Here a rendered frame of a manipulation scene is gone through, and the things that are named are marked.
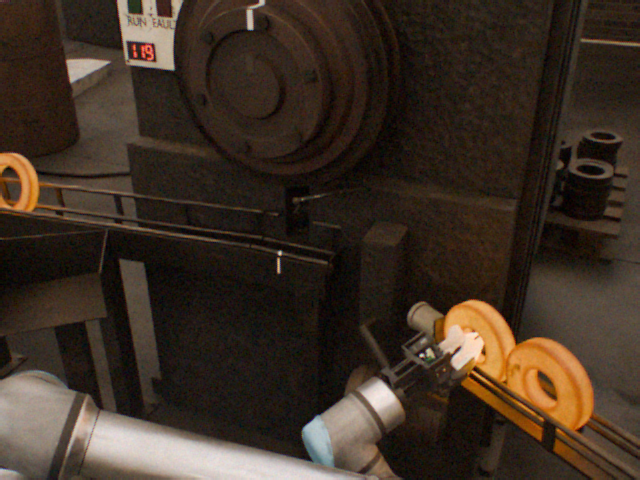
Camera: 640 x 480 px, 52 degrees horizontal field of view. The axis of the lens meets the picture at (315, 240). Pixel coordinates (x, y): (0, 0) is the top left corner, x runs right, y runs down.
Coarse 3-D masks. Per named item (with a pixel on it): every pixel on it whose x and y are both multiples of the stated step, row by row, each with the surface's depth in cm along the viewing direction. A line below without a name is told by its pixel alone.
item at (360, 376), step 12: (360, 372) 140; (372, 372) 139; (348, 384) 139; (360, 384) 137; (420, 408) 132; (444, 408) 132; (408, 420) 133; (420, 420) 132; (432, 420) 131; (444, 420) 132; (396, 432) 135; (408, 432) 134; (420, 432) 132; (432, 432) 131; (444, 432) 132; (384, 444) 140; (396, 444) 146; (432, 444) 134; (384, 456) 142; (396, 456) 149; (396, 468) 153
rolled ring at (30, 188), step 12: (0, 156) 183; (12, 156) 181; (0, 168) 185; (24, 168) 180; (24, 180) 180; (36, 180) 182; (0, 192) 189; (24, 192) 181; (36, 192) 182; (0, 204) 186; (24, 204) 181
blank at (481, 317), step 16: (464, 304) 119; (480, 304) 118; (448, 320) 124; (464, 320) 120; (480, 320) 116; (496, 320) 114; (496, 336) 113; (512, 336) 114; (496, 352) 114; (496, 368) 115
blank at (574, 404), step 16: (512, 352) 111; (528, 352) 107; (544, 352) 104; (560, 352) 103; (512, 368) 112; (528, 368) 108; (544, 368) 105; (560, 368) 102; (576, 368) 102; (512, 384) 113; (528, 384) 110; (560, 384) 103; (576, 384) 100; (544, 400) 109; (560, 400) 104; (576, 400) 101; (592, 400) 102; (560, 416) 105; (576, 416) 102
